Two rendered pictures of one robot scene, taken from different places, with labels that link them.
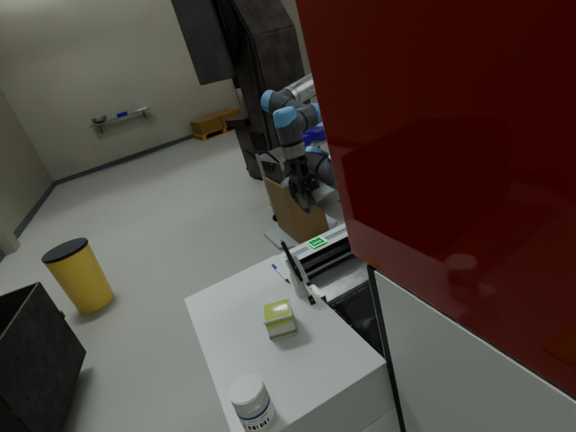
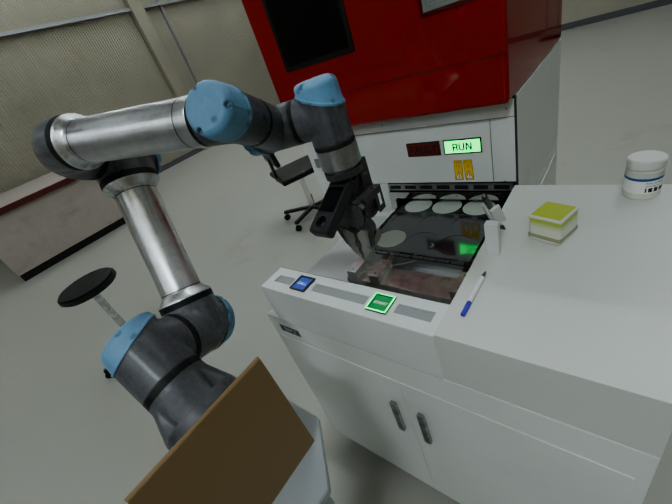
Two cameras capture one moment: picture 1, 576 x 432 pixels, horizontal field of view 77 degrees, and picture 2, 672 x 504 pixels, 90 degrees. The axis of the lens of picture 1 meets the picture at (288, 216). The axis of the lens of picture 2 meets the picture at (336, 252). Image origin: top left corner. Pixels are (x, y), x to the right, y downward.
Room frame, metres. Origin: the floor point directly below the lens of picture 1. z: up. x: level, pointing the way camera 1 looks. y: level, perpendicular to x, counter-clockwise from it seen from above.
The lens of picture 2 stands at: (1.46, 0.45, 1.50)
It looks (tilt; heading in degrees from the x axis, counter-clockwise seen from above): 31 degrees down; 246
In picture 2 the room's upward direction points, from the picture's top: 21 degrees counter-clockwise
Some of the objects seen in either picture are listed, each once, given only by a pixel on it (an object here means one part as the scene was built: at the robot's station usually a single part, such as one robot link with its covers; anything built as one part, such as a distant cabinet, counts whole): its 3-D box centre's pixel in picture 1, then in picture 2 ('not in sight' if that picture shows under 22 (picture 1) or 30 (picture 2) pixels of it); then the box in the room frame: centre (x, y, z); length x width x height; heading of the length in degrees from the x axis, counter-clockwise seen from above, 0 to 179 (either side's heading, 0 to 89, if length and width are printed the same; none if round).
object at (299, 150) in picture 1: (294, 150); (337, 156); (1.15, -0.08, 1.32); 0.08 x 0.08 x 0.05
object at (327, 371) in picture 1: (270, 342); (564, 277); (0.81, 0.15, 0.89); 0.62 x 0.35 x 0.14; 19
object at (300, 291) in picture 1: (299, 279); (494, 225); (0.87, 0.02, 1.03); 0.06 x 0.04 x 0.13; 19
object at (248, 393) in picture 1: (252, 404); (643, 175); (0.52, 0.17, 1.01); 0.07 x 0.07 x 0.10
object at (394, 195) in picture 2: not in sight; (445, 203); (0.65, -0.33, 0.89); 0.44 x 0.02 x 0.10; 109
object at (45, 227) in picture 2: not in sight; (56, 209); (2.87, -7.11, 0.49); 2.63 x 2.13 x 0.99; 108
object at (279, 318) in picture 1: (279, 319); (552, 223); (0.76, 0.10, 1.00); 0.07 x 0.07 x 0.07; 89
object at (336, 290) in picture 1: (359, 279); (405, 283); (1.01, -0.17, 0.87); 0.36 x 0.08 x 0.03; 109
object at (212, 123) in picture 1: (217, 123); not in sight; (10.82, 1.20, 0.25); 1.42 x 1.02 x 0.49; 108
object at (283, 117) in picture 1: (288, 126); (323, 113); (1.15, -0.08, 1.40); 0.09 x 0.08 x 0.11; 133
